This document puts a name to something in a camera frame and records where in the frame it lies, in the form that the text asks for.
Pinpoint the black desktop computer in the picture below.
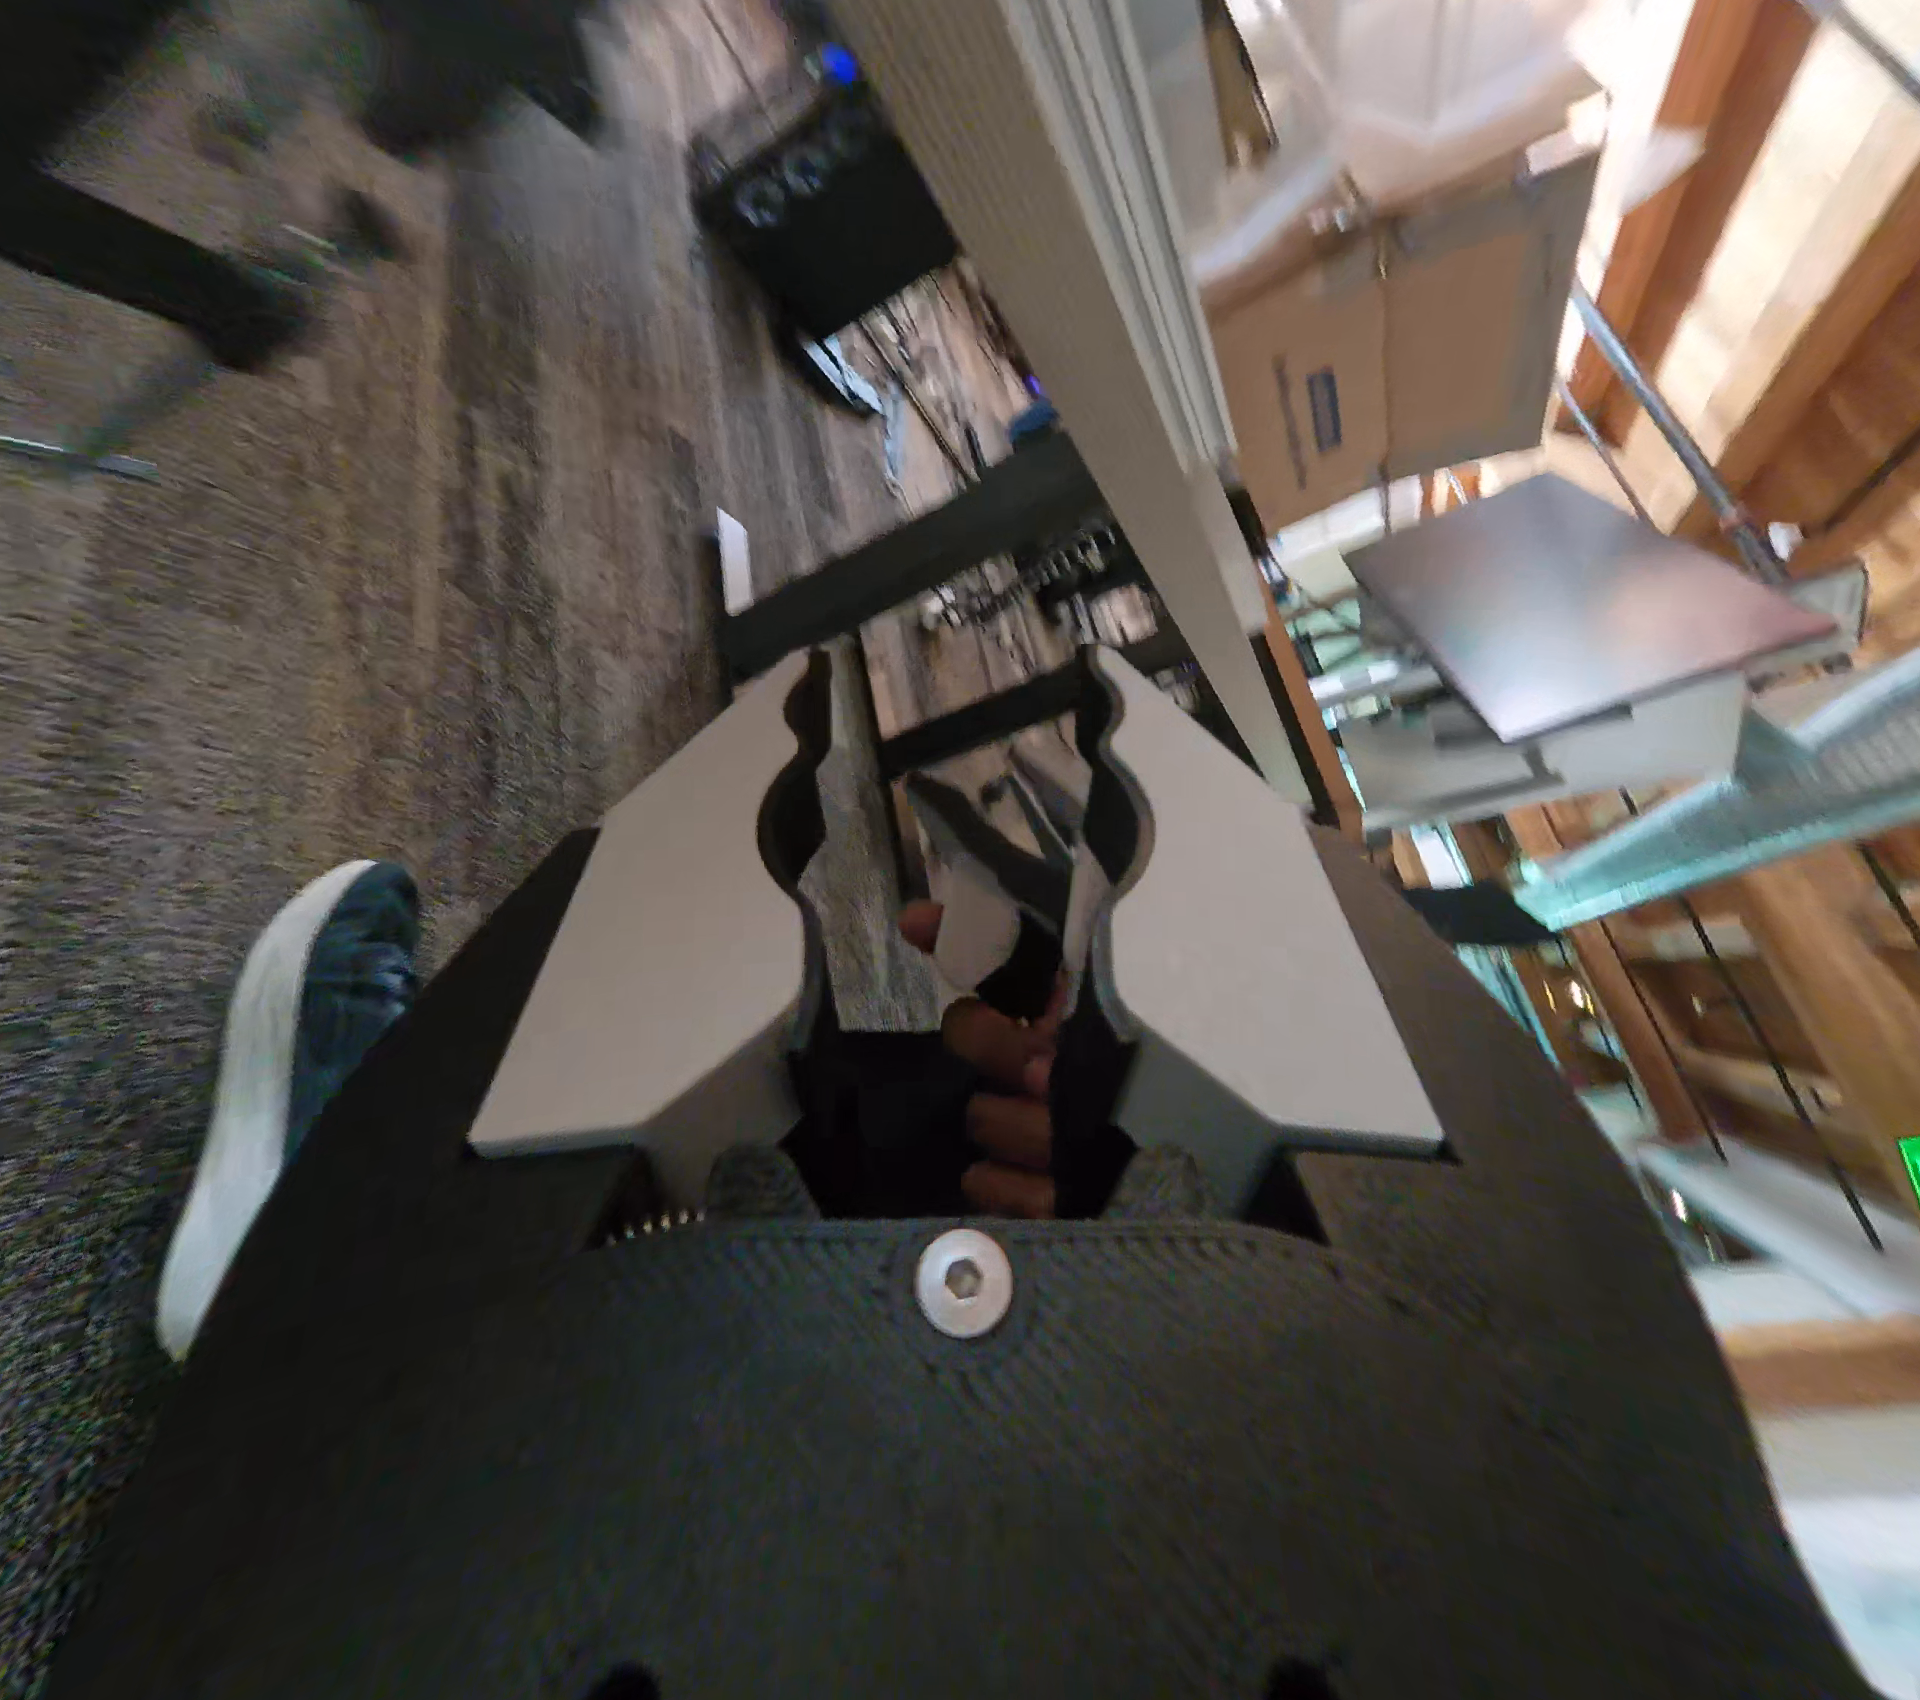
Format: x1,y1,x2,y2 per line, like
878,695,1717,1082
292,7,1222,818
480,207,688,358
687,38,967,340

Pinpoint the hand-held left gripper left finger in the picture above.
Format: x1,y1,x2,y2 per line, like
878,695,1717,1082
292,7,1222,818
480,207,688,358
466,646,836,1213

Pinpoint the brown cardboard box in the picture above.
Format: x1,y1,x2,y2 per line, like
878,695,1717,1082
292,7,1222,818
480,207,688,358
1204,143,1604,536

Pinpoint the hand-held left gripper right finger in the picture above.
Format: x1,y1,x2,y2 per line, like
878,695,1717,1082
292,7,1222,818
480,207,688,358
1077,646,1448,1222

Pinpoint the person's right hand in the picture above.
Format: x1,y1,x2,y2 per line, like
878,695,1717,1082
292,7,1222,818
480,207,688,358
897,895,1070,1222

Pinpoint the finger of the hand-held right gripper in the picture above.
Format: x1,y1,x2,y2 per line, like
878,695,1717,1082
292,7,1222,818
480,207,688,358
904,774,1087,999

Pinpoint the person's dark sneaker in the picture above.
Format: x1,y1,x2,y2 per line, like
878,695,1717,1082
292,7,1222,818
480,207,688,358
154,855,426,1360

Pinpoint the grey flat display panel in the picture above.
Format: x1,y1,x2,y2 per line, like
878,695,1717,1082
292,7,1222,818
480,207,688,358
1332,469,1873,831

